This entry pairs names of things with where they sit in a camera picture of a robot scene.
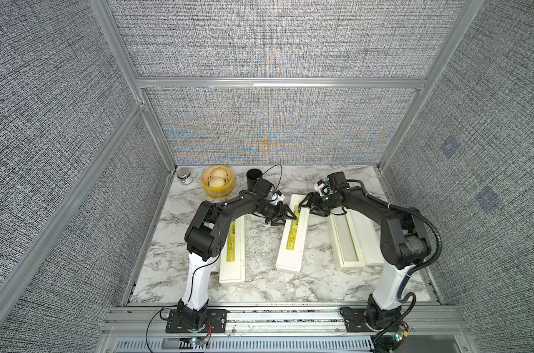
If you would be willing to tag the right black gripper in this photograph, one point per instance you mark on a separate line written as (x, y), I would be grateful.
(315, 195)

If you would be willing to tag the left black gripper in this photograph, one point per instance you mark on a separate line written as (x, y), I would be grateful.
(281, 215)

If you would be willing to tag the white wrap dispenser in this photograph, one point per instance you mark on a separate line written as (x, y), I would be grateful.
(233, 258)
(354, 241)
(292, 245)

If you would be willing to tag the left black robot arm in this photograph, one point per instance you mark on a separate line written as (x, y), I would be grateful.
(205, 239)

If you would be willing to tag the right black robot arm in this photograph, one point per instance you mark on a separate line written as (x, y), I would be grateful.
(404, 243)

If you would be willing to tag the black cup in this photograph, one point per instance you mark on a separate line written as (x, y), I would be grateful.
(252, 177)

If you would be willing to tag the yellow bowl with buns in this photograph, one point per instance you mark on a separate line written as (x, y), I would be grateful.
(218, 181)

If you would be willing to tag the small silver tin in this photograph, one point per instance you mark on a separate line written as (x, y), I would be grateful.
(184, 175)

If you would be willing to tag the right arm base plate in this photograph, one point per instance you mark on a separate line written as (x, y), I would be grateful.
(353, 318)

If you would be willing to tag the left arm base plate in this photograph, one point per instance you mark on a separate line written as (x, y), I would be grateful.
(214, 322)

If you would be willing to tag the aluminium mounting rail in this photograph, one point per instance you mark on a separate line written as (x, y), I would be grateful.
(290, 320)

